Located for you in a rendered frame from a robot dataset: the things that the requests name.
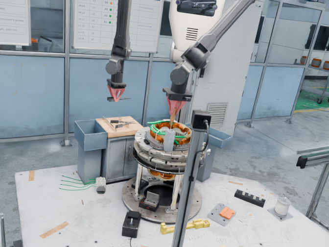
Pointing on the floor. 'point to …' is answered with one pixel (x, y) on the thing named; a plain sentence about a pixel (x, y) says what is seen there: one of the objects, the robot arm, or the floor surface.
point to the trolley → (317, 88)
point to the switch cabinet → (226, 71)
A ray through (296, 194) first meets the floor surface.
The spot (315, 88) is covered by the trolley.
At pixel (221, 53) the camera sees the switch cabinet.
